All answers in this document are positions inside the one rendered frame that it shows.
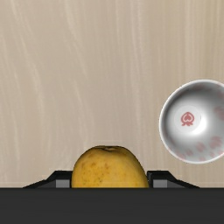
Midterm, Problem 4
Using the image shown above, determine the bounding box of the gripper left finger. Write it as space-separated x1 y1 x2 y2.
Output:
23 170 74 189

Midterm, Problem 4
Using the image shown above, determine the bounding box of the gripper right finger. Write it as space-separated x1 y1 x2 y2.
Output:
146 170 200 189

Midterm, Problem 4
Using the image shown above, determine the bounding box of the white bowl with red pattern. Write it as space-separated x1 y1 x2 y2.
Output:
158 79 224 165

